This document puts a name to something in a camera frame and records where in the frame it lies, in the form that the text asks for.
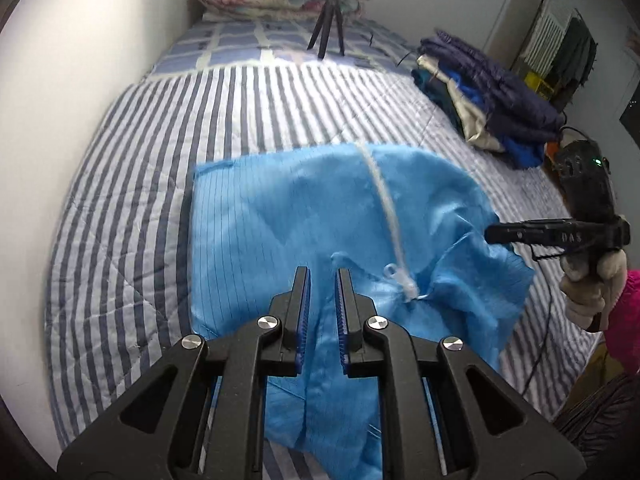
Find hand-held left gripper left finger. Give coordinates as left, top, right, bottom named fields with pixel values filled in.
left=57, top=266, right=311, bottom=480

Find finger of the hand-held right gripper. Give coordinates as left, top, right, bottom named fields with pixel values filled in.
left=484, top=219, right=552, bottom=247

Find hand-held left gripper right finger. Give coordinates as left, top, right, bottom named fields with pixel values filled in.
left=336, top=268, right=586, bottom=480

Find light blue striped work coat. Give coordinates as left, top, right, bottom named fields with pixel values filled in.
left=191, top=142, right=536, bottom=480

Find pile of dark folded clothes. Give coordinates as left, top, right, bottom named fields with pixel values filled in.
left=417, top=30, right=566, bottom=143

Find dark hanging clothes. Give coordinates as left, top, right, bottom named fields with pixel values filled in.
left=545, top=17, right=598, bottom=111

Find person's right hand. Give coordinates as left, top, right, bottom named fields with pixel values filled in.
left=559, top=250, right=630, bottom=333

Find folded bright blue garment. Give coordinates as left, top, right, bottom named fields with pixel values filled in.
left=447, top=67, right=546, bottom=168

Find yellow box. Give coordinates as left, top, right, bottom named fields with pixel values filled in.
left=522, top=72, right=556, bottom=101

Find white striped hanging cloth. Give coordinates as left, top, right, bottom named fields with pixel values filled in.
left=525, top=0, right=573, bottom=73

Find folded teal cloth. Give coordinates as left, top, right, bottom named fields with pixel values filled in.
left=411, top=67, right=463, bottom=126

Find dark striped pants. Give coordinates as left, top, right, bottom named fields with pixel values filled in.
left=552, top=372, right=640, bottom=461

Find grey striped bed sheet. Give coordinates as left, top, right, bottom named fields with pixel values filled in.
left=42, top=62, right=608, bottom=480

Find blue checkered blanket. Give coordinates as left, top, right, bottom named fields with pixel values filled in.
left=145, top=17, right=426, bottom=81

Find black tripod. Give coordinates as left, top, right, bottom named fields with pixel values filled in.
left=306, top=0, right=347, bottom=58

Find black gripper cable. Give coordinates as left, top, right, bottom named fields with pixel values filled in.
left=520, top=125, right=593, bottom=401

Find black ring light cable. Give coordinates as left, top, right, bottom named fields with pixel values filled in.
left=367, top=32, right=418, bottom=68

